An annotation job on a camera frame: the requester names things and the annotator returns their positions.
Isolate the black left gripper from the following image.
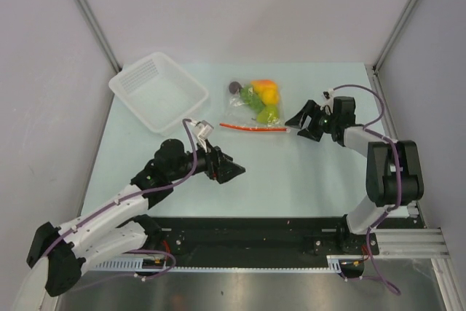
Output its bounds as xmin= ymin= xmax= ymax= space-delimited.
xmin=168 ymin=138 xmax=244 ymax=184

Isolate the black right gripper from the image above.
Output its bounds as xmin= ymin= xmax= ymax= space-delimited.
xmin=285 ymin=100 xmax=338 ymax=142

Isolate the clear zip top bag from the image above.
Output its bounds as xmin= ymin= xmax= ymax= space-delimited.
xmin=219 ymin=79 xmax=289 ymax=133

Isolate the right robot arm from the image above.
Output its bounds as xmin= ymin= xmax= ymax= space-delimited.
xmin=285 ymin=96 xmax=424 ymax=253

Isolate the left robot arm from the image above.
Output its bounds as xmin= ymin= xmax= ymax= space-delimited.
xmin=26 ymin=139 xmax=245 ymax=296

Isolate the light green fake pear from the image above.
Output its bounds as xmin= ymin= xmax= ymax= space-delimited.
xmin=256 ymin=105 xmax=280 ymax=125

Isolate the yellow fake lemon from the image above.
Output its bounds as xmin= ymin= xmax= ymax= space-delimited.
xmin=261 ymin=88 xmax=280 ymax=105

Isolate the orange fake peach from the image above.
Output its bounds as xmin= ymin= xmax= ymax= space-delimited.
xmin=250 ymin=79 xmax=277 ymax=94

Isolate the dark purple fake fruit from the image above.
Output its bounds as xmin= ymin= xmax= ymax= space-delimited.
xmin=229 ymin=81 xmax=242 ymax=95

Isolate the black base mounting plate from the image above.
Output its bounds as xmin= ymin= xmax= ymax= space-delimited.
xmin=135 ymin=215 xmax=379 ymax=269

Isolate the white plastic basket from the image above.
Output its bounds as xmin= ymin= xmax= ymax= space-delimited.
xmin=108 ymin=52 xmax=209 ymax=136

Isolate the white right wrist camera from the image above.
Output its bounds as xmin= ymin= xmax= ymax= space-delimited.
xmin=320 ymin=88 xmax=335 ymax=114

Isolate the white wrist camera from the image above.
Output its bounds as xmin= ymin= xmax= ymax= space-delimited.
xmin=191 ymin=120 xmax=214 ymax=151
xmin=320 ymin=88 xmax=335 ymax=114

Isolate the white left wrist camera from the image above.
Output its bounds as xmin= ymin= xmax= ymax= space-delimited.
xmin=191 ymin=120 xmax=214 ymax=151

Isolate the white slotted cable duct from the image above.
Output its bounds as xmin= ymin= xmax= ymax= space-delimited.
xmin=90 ymin=256 xmax=341 ymax=274

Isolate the aluminium frame rail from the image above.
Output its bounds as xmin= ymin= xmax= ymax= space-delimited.
xmin=375 ymin=229 xmax=449 ymax=259

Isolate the right aluminium corner post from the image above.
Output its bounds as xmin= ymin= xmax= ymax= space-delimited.
xmin=371 ymin=0 xmax=420 ymax=74

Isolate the aluminium corner post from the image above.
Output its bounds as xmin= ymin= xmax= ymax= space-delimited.
xmin=371 ymin=0 xmax=420 ymax=74
xmin=73 ymin=0 xmax=122 ymax=74

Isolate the left aluminium corner post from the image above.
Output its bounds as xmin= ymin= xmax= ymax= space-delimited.
xmin=73 ymin=0 xmax=122 ymax=74

